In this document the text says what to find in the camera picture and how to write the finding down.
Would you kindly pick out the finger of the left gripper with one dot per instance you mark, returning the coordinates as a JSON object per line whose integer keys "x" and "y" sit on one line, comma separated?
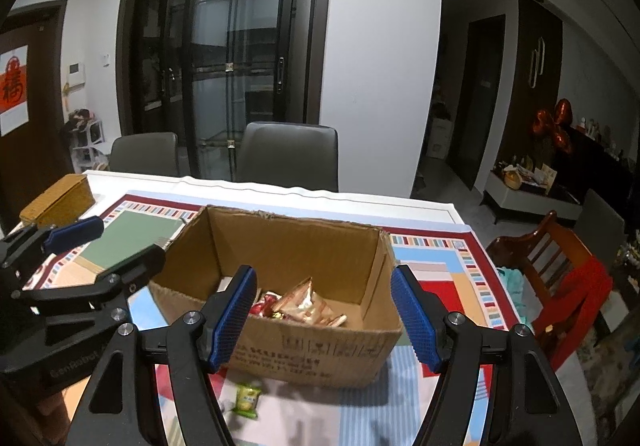
{"x": 23, "y": 251}
{"x": 120, "y": 281}

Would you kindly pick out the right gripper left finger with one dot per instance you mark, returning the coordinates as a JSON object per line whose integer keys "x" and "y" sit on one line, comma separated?
{"x": 120, "y": 405}

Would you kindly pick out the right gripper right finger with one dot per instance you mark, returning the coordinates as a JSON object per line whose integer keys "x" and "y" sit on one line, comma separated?
{"x": 526, "y": 403}

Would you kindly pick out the green snack packet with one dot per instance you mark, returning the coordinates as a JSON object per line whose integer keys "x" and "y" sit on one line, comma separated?
{"x": 246, "y": 399}

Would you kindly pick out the magenta hawthorn snack bag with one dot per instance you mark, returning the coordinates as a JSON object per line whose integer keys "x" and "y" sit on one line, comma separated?
{"x": 263, "y": 306}

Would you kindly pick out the gold foil snack packet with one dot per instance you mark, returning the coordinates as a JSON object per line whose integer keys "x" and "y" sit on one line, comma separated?
{"x": 304, "y": 305}

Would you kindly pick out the woven wicker box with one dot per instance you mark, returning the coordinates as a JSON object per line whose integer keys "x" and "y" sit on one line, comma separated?
{"x": 61, "y": 204}

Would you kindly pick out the teal cloth on chair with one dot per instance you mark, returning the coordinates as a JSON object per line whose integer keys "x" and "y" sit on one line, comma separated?
{"x": 513, "y": 282}

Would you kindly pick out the red wooden chair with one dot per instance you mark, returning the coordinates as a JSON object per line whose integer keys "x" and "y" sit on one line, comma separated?
{"x": 568, "y": 280}

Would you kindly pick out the white shoe rack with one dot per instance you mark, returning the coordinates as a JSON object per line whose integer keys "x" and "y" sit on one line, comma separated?
{"x": 84, "y": 134}

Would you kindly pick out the red fu door poster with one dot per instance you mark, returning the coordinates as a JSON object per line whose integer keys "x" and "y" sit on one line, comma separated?
{"x": 14, "y": 90}

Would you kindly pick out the grey chair left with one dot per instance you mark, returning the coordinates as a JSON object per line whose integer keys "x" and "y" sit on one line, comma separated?
{"x": 148, "y": 153}

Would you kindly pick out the grey chair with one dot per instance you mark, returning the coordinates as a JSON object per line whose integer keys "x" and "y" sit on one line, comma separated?
{"x": 289, "y": 155}
{"x": 148, "y": 153}

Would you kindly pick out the colourful patterned tablecloth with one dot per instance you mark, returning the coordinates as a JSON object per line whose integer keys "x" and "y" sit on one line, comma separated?
{"x": 444, "y": 255}

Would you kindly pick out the white intercom panel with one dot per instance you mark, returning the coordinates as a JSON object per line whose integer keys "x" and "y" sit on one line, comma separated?
{"x": 76, "y": 74}

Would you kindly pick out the brown cardboard box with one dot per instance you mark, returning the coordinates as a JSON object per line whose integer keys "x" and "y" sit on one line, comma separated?
{"x": 350, "y": 265}

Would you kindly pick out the grey chair right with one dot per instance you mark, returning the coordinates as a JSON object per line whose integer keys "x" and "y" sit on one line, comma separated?
{"x": 289, "y": 155}

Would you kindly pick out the white low cabinet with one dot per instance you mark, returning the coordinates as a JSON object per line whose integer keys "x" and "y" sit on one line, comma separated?
{"x": 518, "y": 199}

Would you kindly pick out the black glass sliding door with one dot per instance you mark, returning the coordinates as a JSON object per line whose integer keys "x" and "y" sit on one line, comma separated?
{"x": 205, "y": 69}

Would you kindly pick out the red foil balloons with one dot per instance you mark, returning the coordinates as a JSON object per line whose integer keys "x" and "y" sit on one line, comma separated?
{"x": 555, "y": 124}

